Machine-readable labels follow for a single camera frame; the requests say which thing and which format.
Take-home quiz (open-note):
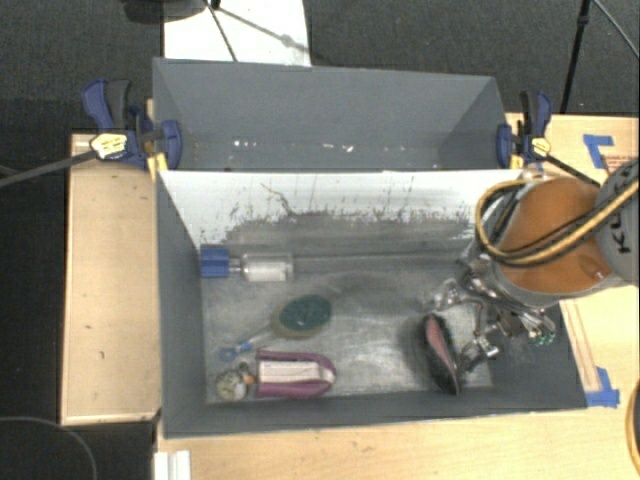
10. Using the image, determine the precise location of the purple and white pouch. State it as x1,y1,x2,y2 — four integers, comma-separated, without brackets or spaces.
253,349,338,399

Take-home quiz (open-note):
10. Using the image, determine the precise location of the green round scrubber with handle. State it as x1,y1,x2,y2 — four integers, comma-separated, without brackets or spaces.
219,293,334,364

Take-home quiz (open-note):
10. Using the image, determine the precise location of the grey metal bin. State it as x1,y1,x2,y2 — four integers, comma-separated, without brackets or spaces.
149,56,589,439

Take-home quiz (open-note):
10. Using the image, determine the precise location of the clear bottle with blue cap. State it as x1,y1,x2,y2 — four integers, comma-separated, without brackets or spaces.
199,245,296,284

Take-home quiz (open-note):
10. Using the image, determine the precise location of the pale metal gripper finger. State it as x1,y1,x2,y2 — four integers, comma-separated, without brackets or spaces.
459,338,501,373
430,278,474,315

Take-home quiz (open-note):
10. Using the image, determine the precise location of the pale wood board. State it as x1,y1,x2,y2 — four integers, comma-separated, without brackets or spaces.
59,132,164,427

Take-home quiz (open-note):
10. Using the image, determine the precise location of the small round pale trinket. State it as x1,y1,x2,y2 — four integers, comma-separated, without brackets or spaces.
214,361,256,402

